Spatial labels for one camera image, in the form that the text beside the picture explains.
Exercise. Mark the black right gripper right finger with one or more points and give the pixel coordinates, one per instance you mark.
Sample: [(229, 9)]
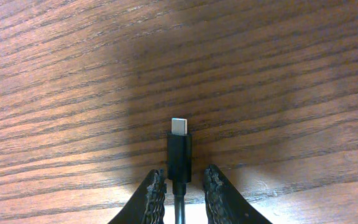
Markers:
[(224, 203)]

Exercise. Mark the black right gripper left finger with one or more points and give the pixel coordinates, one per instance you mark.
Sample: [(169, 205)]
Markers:
[(146, 205)]

